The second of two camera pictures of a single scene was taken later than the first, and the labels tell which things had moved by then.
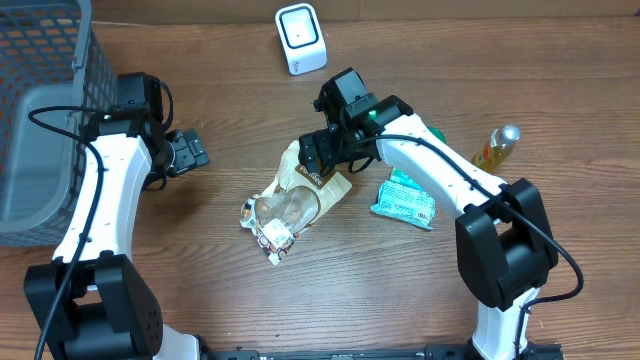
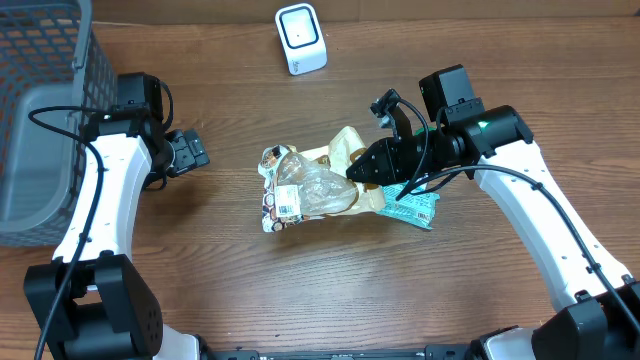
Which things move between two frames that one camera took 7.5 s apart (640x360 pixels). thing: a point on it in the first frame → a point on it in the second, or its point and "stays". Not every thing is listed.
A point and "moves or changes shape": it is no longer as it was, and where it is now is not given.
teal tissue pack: x=403 y=197 stays
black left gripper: x=192 y=152 stays
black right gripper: x=310 y=153 → x=400 y=161
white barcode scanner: x=302 y=36 stays
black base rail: x=450 y=351 stays
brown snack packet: x=296 y=197 moves or changes shape
